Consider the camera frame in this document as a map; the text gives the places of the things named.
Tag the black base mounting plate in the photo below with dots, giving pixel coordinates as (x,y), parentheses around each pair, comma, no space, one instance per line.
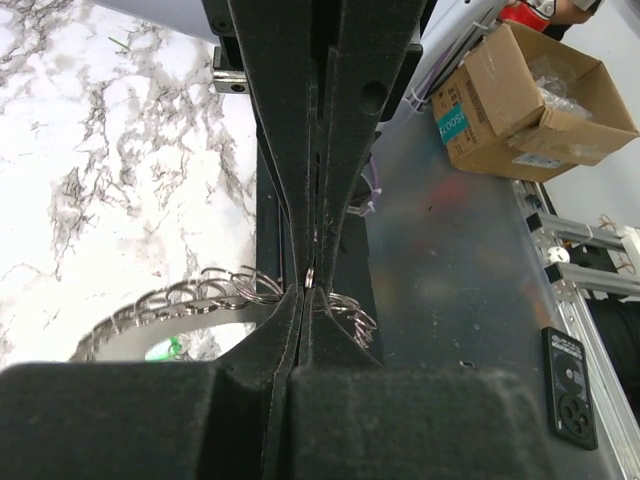
(273,240)

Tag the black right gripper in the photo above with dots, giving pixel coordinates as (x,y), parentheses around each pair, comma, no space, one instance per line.
(330,68)

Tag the brown cardboard box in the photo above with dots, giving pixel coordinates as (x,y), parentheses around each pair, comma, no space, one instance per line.
(524,106)

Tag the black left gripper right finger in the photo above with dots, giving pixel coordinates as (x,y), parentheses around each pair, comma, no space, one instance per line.
(350,418)

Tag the metal disc keyring organizer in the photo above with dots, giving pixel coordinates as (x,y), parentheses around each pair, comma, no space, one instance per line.
(175,311)

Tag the green key tag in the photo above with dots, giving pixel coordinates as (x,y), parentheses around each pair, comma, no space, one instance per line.
(170,349)

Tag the aluminium frame rail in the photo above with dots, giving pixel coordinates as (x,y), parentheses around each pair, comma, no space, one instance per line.
(580,260)

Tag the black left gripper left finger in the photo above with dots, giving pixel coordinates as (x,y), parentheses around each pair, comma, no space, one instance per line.
(224,419)

